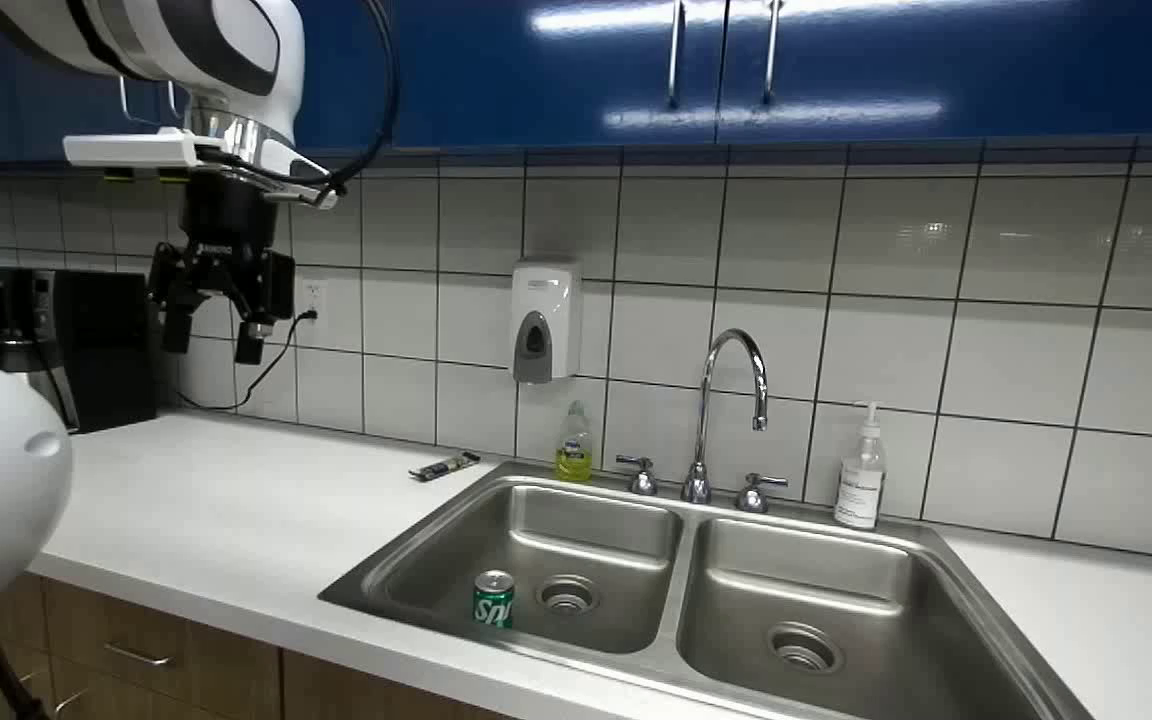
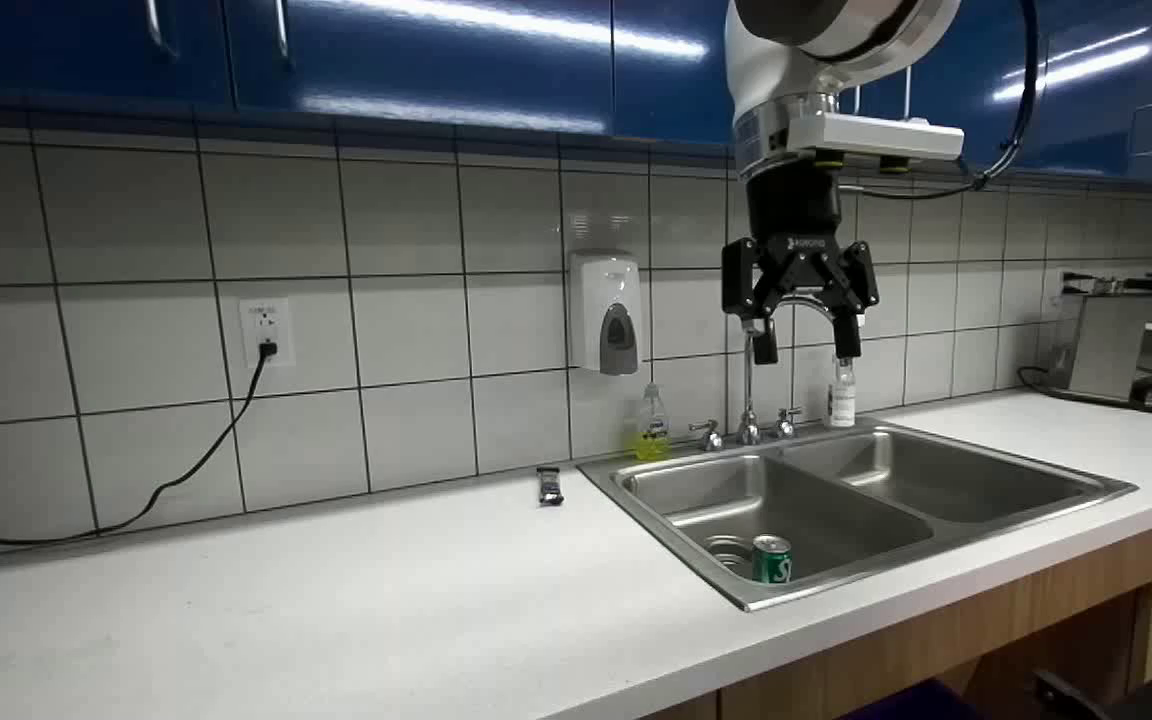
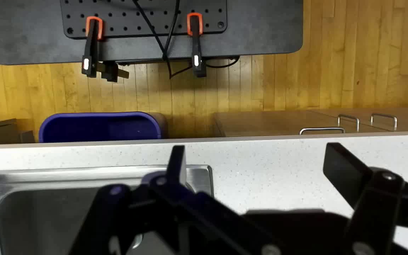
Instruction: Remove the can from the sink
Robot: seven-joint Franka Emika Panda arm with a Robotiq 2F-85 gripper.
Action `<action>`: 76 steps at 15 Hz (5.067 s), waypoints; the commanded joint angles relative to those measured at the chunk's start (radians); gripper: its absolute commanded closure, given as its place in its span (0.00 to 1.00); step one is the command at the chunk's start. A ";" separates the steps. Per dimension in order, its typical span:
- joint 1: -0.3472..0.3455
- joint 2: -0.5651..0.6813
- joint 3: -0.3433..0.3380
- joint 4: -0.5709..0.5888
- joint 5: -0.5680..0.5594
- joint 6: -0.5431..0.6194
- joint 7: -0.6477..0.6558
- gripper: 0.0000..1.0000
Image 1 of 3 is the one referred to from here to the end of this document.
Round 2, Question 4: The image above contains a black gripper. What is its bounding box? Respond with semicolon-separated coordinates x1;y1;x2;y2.
147;172;298;368

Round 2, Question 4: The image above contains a green soda can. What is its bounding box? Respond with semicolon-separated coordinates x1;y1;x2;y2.
467;570;518;633

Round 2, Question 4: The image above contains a steel sink drain strainer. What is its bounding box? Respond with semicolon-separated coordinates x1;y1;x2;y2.
534;571;598;622
762;622;844;677

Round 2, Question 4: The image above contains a stainless steel double sink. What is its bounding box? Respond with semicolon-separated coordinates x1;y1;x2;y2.
317;462;1096;720

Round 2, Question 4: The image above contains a black box appliance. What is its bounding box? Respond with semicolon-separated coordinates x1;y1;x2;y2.
51;270;162;436

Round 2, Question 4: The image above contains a small black silver object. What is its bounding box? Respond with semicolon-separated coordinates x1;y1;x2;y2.
408;447;482;489

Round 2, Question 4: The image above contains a wooden drawer cabinet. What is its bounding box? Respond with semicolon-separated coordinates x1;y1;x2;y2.
0;571;289;720

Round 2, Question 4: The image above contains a yellow dish soap bottle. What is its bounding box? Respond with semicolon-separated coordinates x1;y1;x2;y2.
552;395;598;486

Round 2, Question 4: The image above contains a wooden base cabinet door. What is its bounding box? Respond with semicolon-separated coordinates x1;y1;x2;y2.
274;649;509;720

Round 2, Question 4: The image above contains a chrome gooseneck faucet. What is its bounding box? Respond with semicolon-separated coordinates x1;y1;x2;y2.
679;325;776;508

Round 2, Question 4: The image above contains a clear pump soap bottle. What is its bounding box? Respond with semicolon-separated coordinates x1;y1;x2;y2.
832;402;890;531

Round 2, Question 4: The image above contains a black power cord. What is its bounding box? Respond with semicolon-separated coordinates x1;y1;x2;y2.
230;303;323;418

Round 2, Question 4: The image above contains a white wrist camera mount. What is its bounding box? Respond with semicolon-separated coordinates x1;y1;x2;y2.
58;123;340;209

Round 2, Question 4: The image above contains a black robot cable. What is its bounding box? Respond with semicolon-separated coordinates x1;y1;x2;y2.
317;0;405;209

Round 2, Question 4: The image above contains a white wall soap dispenser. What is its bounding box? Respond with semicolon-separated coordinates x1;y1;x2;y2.
509;262;584;387

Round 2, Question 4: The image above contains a silver drawer handle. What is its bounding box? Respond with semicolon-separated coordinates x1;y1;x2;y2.
98;641;185;673

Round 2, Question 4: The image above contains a chrome faucet handle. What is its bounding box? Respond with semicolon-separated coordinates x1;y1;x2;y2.
731;468;793;517
610;453;662;499

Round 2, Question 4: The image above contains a silver cabinet door handle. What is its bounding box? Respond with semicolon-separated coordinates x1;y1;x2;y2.
755;0;793;114
658;0;692;118

